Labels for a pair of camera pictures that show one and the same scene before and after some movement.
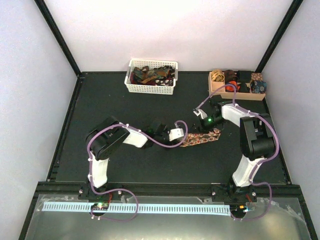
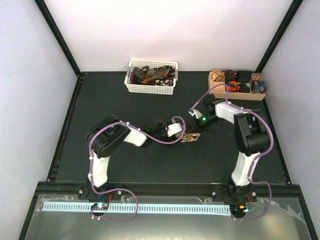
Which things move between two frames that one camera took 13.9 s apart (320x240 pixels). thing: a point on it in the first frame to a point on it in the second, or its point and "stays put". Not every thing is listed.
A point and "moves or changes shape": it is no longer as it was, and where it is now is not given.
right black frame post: (295, 5) stays put
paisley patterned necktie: (194, 138) moves or changes shape
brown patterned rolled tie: (256, 76) stays put
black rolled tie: (244, 76) stays put
